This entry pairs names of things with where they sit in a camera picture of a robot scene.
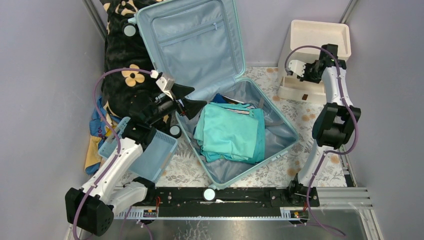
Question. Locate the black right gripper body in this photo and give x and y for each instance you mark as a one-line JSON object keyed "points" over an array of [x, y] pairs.
{"points": [[309, 74]]}

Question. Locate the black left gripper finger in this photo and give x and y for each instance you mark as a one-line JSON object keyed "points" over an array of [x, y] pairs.
{"points": [[193, 107], [181, 91]]}

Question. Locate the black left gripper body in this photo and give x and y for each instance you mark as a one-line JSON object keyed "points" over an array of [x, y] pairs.
{"points": [[179, 100]]}

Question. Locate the white three-drawer storage cabinet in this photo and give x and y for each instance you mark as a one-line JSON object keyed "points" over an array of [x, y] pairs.
{"points": [[314, 33]]}

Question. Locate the black floral plush blanket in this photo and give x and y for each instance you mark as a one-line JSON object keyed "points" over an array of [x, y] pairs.
{"points": [[126, 54]]}

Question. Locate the light blue ribbed suitcase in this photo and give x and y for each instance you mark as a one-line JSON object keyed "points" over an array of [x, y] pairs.
{"points": [[198, 43]]}

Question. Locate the teal cloth top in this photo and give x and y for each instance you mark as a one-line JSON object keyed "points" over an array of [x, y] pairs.
{"points": [[222, 133]]}

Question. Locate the teal cloth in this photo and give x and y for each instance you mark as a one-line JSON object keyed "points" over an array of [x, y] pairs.
{"points": [[258, 114], [222, 133]]}

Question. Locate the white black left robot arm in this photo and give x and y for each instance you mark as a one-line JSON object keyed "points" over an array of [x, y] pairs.
{"points": [[138, 154]]}

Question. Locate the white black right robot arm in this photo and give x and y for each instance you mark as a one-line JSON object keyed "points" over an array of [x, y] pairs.
{"points": [[338, 120]]}

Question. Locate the dark blue flat item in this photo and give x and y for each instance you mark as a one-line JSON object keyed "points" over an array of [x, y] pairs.
{"points": [[225, 101]]}

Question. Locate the light blue perforated plastic basket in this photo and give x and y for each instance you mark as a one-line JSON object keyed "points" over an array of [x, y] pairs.
{"points": [[153, 161]]}

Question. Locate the blue yellow cloth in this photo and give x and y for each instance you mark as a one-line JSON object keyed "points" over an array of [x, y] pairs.
{"points": [[98, 132]]}

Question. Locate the teal folded cloth bottom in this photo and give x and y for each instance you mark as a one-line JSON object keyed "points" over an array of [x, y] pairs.
{"points": [[258, 114]]}

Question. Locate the floral patterned floor mat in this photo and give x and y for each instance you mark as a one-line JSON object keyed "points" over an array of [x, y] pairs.
{"points": [[185, 170]]}

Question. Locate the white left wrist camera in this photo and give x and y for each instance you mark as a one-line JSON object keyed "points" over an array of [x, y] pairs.
{"points": [[164, 82]]}

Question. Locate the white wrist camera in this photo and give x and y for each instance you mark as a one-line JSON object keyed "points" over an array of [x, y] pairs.
{"points": [[164, 82], [296, 67]]}

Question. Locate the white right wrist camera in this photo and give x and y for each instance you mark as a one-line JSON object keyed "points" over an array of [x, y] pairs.
{"points": [[296, 67]]}

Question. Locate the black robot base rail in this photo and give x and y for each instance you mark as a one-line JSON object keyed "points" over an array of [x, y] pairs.
{"points": [[232, 203]]}

